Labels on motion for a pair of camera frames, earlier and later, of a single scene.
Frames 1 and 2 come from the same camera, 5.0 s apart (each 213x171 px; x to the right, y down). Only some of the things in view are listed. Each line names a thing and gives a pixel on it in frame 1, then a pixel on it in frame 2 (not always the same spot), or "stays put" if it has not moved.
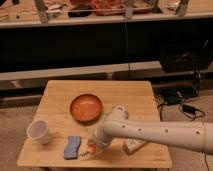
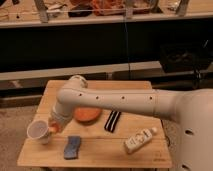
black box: x=182 y=57 stays put
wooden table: x=74 y=109 stays put
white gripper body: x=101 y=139 to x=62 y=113
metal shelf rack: x=43 y=13 stays put
